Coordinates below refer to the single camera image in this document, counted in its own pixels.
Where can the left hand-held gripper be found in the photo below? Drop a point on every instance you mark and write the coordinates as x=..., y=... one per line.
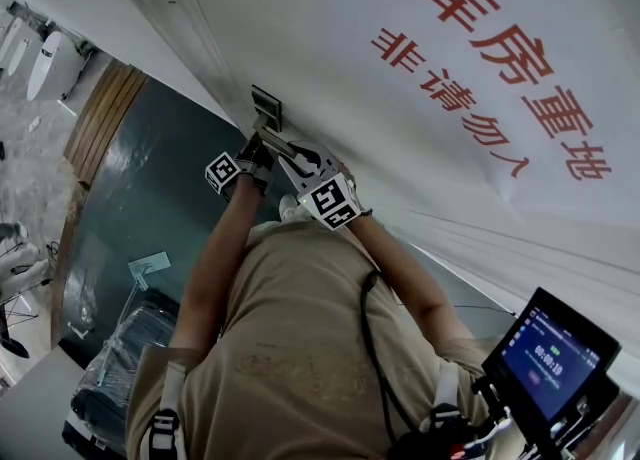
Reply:
x=222, y=173

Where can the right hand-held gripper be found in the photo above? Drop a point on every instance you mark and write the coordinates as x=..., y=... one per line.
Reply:
x=330, y=203

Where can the white door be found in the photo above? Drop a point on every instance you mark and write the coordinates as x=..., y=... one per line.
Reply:
x=300, y=23

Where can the person's left forearm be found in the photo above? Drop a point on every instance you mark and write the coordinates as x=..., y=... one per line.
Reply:
x=215, y=268

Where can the person's right forearm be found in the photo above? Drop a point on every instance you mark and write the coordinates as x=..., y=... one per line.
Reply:
x=385, y=258

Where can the silver door lock with lever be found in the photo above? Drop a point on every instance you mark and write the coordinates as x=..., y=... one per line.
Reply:
x=267, y=103

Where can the person's white shoe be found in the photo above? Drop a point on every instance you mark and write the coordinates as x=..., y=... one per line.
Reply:
x=289, y=205

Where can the person's light trousers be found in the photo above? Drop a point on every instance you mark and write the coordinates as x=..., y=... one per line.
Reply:
x=270, y=230

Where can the wooden step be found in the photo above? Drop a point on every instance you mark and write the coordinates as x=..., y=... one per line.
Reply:
x=100, y=118

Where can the person's short-sleeved shirt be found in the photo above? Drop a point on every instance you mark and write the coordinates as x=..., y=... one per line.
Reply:
x=300, y=348

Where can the white oval bathtub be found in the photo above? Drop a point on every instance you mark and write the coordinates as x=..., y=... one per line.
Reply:
x=11, y=48
x=52, y=63

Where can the plastic-wrapped black chair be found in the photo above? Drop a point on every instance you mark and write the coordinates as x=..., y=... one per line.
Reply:
x=115, y=363

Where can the black chest harness box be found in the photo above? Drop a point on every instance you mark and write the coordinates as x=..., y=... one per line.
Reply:
x=425, y=443

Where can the small black monitor screen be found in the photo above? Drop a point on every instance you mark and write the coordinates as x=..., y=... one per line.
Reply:
x=550, y=363

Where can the white paper sign red print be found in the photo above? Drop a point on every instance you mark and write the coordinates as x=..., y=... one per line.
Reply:
x=575, y=8

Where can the black tripod stand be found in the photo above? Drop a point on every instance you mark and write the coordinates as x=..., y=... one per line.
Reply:
x=12, y=348

